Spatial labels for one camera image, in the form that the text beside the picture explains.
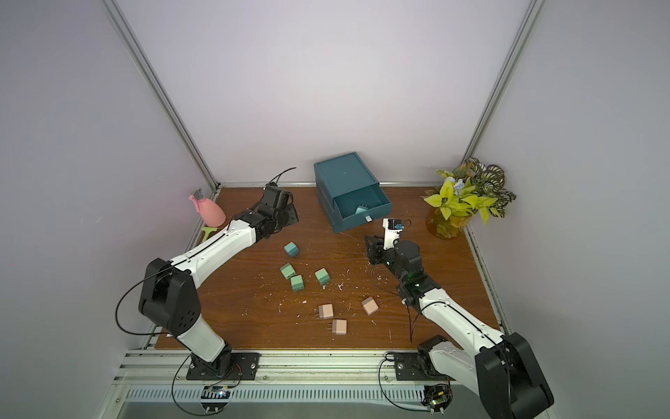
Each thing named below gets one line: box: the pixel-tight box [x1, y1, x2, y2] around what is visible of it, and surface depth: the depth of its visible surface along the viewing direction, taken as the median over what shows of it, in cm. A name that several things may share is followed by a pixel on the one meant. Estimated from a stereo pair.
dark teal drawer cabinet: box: [314, 151, 393, 234], surface depth 92 cm
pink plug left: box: [318, 303, 335, 320], surface depth 83 cm
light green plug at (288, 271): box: [279, 262, 296, 281], surface depth 93 cm
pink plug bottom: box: [331, 318, 348, 336], surface depth 79 cm
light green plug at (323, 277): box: [314, 267, 331, 290], surface depth 91 cm
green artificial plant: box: [423, 157, 517, 226], surface depth 85 cm
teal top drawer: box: [333, 182, 393, 228], surface depth 90 cm
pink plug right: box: [361, 295, 379, 316], surface depth 84 cm
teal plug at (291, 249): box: [283, 240, 301, 258], surface depth 99 cm
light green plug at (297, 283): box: [289, 274, 305, 293], surface depth 89 cm
